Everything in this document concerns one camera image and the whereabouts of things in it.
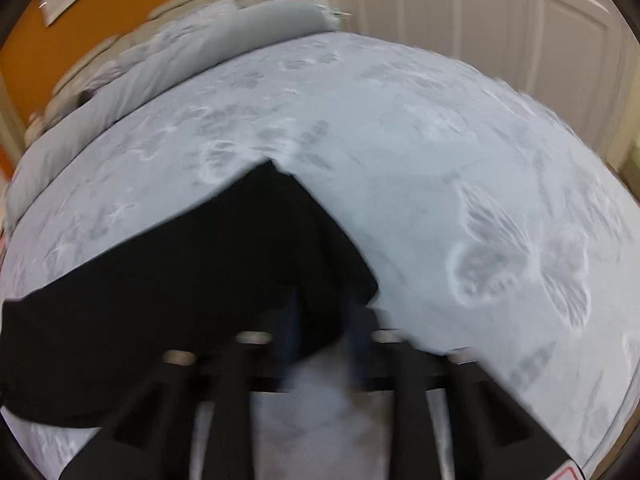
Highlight butterfly print pillow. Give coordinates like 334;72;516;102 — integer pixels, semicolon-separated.
120;2;238;91

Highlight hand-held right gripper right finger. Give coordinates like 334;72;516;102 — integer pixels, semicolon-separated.
345;305;588;480

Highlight grey duvet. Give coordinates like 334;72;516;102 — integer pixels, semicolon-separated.
4;0;346;221

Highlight beige padded headboard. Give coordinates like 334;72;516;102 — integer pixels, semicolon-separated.
25;0;271;141

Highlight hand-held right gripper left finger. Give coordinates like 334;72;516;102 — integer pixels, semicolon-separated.
59;285;307;480

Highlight black pants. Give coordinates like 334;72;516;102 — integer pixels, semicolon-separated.
0;160;379;428

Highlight white wardrobe doors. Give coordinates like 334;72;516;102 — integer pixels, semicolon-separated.
305;0;636;161

